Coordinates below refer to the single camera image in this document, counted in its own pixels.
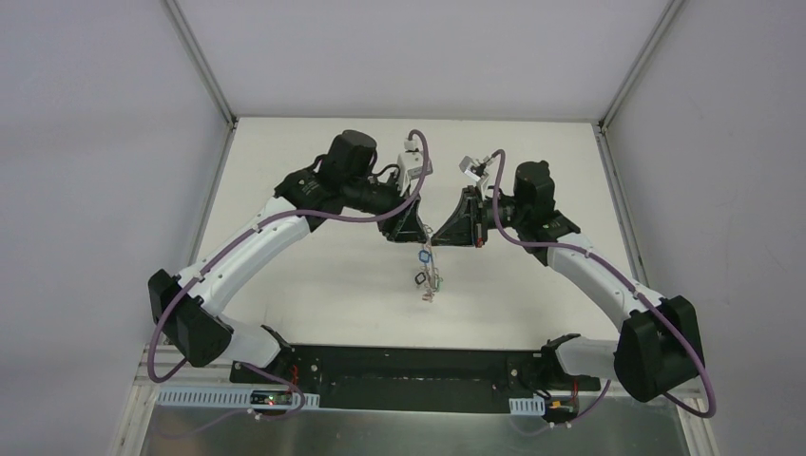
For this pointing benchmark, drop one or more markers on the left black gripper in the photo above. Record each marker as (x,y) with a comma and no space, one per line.
(395,218)

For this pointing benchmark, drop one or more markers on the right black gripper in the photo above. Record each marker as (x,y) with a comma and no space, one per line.
(472,218)

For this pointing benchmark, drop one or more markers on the blue key tag with key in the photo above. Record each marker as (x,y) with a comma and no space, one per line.
(424,256)

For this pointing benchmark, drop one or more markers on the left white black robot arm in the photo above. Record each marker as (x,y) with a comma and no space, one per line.
(341,185)

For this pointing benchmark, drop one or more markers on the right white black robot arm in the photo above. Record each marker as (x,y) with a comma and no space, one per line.
(658,347)

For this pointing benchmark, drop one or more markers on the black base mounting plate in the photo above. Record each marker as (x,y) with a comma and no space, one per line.
(431,380)

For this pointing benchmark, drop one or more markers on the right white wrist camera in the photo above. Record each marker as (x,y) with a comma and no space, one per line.
(477,170)

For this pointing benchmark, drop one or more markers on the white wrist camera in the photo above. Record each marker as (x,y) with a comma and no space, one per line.
(477,170)
(411,166)

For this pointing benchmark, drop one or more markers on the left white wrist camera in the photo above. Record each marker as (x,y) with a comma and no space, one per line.
(411,166)

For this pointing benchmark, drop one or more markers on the right white cable duct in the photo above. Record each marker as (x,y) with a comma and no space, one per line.
(530,406)

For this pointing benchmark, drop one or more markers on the white cable duct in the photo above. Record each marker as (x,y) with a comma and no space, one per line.
(530,406)
(227,398)

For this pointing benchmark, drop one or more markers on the left white cable duct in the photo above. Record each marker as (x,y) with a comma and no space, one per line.
(227,398)

